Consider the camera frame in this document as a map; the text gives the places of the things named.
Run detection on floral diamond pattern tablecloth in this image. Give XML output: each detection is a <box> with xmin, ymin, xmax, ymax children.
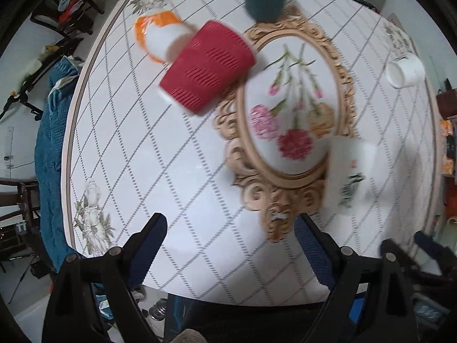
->
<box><xmin>62</xmin><ymin>0</ymin><xmax>439</xmax><ymax>306</ymax></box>

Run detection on orange and white paper cup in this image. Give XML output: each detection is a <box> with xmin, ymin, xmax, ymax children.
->
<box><xmin>133</xmin><ymin>10</ymin><xmax>196</xmax><ymax>63</ymax></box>

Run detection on white paper cup with calligraphy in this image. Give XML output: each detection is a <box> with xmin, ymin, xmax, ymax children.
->
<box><xmin>322</xmin><ymin>136</ymin><xmax>377</xmax><ymax>216</ymax></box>

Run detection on red ribbed paper cup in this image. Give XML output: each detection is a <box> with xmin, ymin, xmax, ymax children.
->
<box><xmin>159</xmin><ymin>20</ymin><xmax>256</xmax><ymax>115</ymax></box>

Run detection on white paper cup lying sideways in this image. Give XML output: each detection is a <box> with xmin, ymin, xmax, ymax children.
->
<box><xmin>385</xmin><ymin>53</ymin><xmax>426</xmax><ymax>88</ymax></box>

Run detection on dark wooden chair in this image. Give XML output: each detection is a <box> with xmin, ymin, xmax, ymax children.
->
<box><xmin>30</xmin><ymin>0</ymin><xmax>105</xmax><ymax>39</ymax></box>

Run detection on blue quilted blanket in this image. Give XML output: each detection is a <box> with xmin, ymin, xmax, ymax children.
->
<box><xmin>34</xmin><ymin>56</ymin><xmax>83</xmax><ymax>270</ymax></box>

